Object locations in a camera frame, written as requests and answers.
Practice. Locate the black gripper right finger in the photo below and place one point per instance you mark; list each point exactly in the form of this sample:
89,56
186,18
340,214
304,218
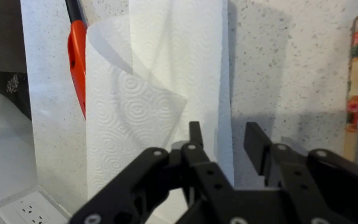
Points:
319,187

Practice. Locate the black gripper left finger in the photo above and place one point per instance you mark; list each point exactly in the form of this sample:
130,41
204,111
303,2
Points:
146,182

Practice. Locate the white paper towel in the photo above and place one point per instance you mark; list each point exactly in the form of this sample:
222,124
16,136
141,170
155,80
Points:
149,74

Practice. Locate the patterned wooden chopstick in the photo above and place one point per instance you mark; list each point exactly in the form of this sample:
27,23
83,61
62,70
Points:
350,131

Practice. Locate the white wall power outlet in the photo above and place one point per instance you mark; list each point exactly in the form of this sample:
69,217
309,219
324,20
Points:
32,208

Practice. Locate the orange black handled tool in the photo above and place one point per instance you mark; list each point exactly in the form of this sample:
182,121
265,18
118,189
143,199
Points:
76,46

